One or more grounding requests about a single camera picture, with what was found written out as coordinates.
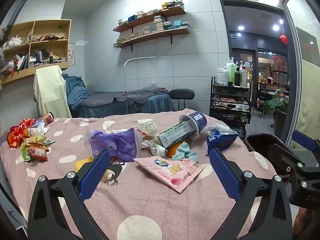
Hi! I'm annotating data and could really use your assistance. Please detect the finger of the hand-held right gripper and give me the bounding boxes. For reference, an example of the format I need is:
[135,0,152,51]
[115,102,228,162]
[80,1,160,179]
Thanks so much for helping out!
[268,143,304,178]
[291,129,320,155]

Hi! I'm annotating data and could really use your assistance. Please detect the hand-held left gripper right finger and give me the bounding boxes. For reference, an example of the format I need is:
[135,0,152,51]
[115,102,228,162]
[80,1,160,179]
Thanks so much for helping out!
[207,147,293,240]

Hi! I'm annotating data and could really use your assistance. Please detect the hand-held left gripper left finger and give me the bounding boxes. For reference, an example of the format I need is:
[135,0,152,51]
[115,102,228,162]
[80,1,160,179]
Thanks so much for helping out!
[27,149,118,240]

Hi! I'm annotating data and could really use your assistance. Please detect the yellow wrapper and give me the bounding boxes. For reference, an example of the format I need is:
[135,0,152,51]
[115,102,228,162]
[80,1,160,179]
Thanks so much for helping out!
[75,156,94,173]

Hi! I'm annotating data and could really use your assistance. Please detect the black trash bin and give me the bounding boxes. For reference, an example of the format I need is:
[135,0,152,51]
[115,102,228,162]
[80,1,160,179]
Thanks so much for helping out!
[244,133,298,175]

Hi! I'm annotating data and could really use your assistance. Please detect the purple plastic bag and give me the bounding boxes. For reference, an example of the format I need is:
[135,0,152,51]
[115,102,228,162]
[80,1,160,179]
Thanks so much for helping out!
[84,127,143,162]

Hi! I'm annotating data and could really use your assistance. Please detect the teal paper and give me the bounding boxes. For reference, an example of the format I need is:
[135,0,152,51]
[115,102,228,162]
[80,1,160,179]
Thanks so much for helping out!
[172,142,198,162]

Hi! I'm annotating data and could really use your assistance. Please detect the green and white carton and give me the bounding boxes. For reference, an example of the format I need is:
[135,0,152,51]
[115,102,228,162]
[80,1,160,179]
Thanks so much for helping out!
[157,120,199,149]

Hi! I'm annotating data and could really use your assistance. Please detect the person's right hand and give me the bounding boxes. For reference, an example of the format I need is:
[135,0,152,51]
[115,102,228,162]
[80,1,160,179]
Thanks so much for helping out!
[292,206,320,240]

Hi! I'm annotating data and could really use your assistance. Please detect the blue snack bag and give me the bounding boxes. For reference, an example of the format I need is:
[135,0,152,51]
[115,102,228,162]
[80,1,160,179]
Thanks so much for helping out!
[206,122,239,157]

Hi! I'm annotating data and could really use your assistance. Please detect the green potted plant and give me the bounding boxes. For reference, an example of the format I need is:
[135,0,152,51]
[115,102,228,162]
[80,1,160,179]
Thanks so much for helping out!
[264,92,289,140]

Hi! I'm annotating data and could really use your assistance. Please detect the pink snack packet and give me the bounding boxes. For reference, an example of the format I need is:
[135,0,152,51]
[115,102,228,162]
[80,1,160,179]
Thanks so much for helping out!
[134,156,205,193]

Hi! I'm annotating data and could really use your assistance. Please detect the wooden stool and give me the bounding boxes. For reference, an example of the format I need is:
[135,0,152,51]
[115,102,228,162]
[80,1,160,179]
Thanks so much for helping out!
[255,99,265,119]

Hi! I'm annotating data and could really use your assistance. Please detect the pink dotted blanket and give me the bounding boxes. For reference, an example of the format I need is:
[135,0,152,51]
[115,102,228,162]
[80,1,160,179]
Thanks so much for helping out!
[0,108,278,240]

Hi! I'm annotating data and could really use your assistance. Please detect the blue paper cup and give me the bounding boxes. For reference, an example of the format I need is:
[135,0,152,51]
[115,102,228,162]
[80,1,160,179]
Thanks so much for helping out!
[179,111,208,139]

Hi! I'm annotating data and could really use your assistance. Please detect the glass door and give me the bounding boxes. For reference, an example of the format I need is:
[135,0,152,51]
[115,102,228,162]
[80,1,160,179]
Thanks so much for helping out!
[282,0,320,145]

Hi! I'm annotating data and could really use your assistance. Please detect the pile of snack wrappers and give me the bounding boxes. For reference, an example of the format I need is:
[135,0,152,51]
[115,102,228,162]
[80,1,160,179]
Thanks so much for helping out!
[20,134,55,162]

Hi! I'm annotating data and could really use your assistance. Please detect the white crumpled tissue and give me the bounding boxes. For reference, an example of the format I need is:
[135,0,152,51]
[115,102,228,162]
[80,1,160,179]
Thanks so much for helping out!
[142,139,168,157]

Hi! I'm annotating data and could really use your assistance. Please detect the massage bed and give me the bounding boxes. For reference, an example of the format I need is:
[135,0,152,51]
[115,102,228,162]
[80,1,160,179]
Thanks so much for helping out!
[67,87,175,118]

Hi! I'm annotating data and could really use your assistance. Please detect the white crumpled wrapper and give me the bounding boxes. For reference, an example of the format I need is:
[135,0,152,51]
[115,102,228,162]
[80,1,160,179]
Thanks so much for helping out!
[137,120,158,140]

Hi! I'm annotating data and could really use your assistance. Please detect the red chip can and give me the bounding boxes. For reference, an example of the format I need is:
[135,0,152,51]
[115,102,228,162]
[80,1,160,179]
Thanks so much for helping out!
[37,112,54,124]

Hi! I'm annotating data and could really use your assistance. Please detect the clear plastic bottle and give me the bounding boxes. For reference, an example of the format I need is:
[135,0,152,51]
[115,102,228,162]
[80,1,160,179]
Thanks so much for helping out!
[24,121,48,137]

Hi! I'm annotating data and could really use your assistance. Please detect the black storage rack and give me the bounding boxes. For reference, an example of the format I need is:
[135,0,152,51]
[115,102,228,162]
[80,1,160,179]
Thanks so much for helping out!
[209,76,252,138]

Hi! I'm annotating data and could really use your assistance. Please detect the blue quilt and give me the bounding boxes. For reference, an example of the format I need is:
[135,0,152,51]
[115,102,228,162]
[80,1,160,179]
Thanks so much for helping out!
[62,74,90,110]

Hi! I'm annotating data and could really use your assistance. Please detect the red ribbon wrapper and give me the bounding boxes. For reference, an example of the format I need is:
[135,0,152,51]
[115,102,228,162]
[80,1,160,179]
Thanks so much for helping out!
[6,119,35,148]

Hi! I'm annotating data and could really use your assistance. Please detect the cream towel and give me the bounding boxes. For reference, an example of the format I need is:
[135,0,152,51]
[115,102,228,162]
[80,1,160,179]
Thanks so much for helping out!
[34,65,72,118]

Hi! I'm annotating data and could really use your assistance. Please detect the black chair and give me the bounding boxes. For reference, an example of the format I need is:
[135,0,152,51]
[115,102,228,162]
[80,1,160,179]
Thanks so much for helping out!
[169,89,195,111]

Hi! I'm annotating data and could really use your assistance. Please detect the grey blanket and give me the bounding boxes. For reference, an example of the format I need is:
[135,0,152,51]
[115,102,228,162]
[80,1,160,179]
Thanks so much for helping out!
[116,86,170,105]

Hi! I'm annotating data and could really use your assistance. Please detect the group of bottles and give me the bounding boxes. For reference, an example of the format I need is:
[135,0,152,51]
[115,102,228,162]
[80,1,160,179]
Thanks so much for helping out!
[216,57,253,88]

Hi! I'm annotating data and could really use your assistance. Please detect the white floor lamp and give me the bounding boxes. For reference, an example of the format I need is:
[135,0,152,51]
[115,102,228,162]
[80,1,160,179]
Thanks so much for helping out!
[124,56,166,114]

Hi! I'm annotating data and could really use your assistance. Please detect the red hanging ornament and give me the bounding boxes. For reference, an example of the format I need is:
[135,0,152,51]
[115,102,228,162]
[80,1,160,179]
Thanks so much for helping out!
[279,20,287,45]

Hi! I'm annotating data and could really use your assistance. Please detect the row of stacked books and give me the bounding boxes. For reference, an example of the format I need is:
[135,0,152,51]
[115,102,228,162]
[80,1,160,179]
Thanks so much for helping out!
[117,0,185,25]

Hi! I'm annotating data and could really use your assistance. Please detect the wooden wall cabinet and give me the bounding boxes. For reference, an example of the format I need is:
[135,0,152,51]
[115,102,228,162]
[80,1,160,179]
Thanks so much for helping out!
[0,19,72,85]

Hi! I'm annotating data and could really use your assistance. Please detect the wall poster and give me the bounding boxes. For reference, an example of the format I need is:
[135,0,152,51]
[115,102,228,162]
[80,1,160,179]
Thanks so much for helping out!
[68,43,76,67]

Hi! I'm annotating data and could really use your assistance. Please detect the wooden wall shelf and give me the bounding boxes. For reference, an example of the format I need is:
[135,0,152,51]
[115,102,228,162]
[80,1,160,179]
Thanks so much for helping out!
[112,5,187,33]
[113,26,190,49]

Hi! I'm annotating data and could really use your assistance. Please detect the wall shelves with boxes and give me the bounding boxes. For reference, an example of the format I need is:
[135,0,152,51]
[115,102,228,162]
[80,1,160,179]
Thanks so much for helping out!
[114,15,190,47]

